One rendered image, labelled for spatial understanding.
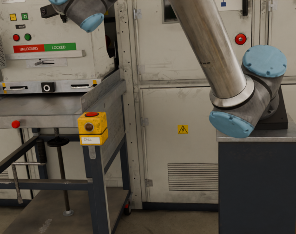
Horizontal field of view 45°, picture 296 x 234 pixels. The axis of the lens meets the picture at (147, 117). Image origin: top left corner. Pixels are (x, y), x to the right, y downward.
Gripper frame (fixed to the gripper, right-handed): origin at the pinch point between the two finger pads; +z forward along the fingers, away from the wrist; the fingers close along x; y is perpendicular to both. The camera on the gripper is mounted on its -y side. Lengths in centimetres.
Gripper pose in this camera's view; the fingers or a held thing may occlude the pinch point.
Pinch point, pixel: (65, 16)
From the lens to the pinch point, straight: 175.9
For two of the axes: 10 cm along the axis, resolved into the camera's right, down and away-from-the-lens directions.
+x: -0.9, -10.0, -0.3
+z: -0.9, -0.2, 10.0
